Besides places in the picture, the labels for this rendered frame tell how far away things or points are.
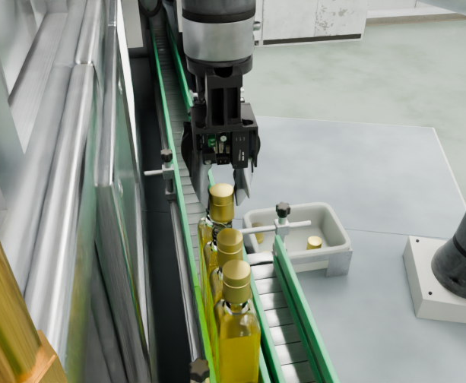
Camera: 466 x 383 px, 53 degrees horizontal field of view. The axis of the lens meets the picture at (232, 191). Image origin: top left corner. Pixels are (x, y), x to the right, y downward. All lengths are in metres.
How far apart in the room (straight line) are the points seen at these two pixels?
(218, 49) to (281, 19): 4.17
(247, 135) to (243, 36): 0.10
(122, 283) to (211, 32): 0.28
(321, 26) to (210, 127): 4.33
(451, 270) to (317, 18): 3.88
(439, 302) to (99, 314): 0.75
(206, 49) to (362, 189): 1.01
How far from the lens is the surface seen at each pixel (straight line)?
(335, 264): 1.11
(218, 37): 0.48
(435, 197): 1.47
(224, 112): 0.49
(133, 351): 0.62
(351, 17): 4.89
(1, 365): 0.18
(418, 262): 1.14
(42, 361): 0.19
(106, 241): 0.48
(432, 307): 1.09
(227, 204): 0.62
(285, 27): 4.68
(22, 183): 0.27
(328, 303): 1.08
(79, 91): 0.44
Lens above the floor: 1.57
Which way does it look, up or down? 37 degrees down
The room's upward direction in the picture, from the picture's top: straight up
